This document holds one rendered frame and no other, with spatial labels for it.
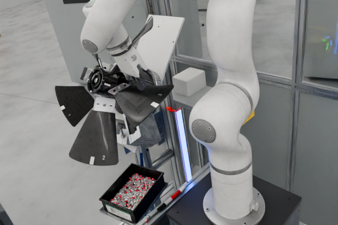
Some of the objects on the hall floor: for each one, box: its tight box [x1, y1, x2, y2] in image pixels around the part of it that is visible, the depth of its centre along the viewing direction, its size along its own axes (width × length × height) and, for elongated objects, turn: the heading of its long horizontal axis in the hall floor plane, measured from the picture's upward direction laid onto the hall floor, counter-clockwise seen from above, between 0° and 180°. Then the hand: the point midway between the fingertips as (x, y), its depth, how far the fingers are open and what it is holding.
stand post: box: [158, 66, 187, 191], centre depth 183 cm, size 4×9×115 cm, turn 60°
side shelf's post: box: [196, 140, 207, 169], centre depth 201 cm, size 4×4×83 cm
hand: (140, 83), depth 104 cm, fingers closed
